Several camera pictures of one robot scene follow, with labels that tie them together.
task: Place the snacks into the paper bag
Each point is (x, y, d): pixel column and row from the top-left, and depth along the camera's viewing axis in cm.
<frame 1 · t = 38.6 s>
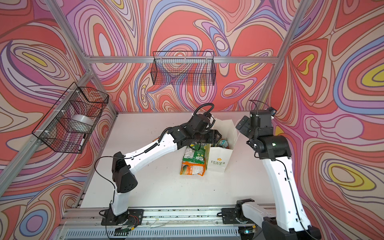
left hand: (220, 136, 74), fingers open
right hand: (248, 131, 68), fingers open
white paper bag: (218, 159, 78), point 17 cm above the table
orange snack bag: (189, 168, 88), point 4 cm above the table
green snack bag centre: (195, 152, 95), point 4 cm above the table
teal snack bag: (225, 144, 90), point 12 cm above the table

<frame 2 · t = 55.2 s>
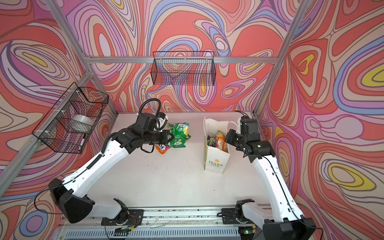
left hand: (174, 135, 72), fingers closed
right hand: (227, 138, 75), fingers closed
green snack bag centre: (180, 133, 75), point 29 cm above the table
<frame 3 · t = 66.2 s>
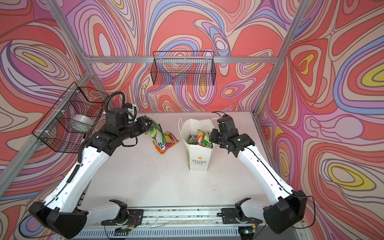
left hand: (153, 120, 70), fingers closed
right hand: (213, 138, 78), fingers closed
orange snack bag: (200, 135, 88), point 17 cm above the table
green snack bag upper: (155, 132, 73), point 30 cm above the table
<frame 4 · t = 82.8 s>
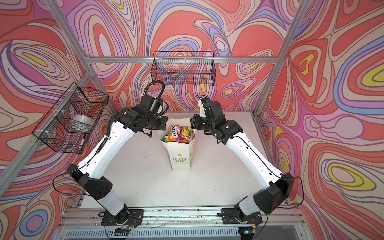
left hand: (167, 122, 74), fingers closed
right hand: (190, 123, 73), fingers closed
white paper bag: (180, 154, 80), point 17 cm above the table
red Fox's candy bag: (179, 134, 84), point 21 cm above the table
